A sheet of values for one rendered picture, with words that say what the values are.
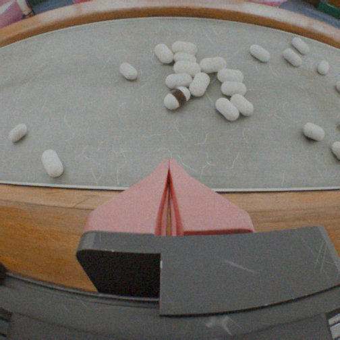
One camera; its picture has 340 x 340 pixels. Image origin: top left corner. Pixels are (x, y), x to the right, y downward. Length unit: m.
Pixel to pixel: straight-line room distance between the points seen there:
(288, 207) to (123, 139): 0.21
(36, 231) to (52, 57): 0.28
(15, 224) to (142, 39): 0.32
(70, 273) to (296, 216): 0.25
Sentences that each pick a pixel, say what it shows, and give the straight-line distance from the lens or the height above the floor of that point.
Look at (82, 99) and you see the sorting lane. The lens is 0.31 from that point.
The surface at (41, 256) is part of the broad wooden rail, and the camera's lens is 0.26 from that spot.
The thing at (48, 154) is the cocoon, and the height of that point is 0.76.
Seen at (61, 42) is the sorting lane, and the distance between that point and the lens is 0.43.
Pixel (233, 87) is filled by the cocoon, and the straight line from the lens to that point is 0.29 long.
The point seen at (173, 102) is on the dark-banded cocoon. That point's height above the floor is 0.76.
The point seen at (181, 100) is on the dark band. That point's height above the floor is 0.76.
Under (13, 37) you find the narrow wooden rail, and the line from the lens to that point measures 0.53.
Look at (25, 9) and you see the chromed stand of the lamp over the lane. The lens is 0.55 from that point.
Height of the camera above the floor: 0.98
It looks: 75 degrees down
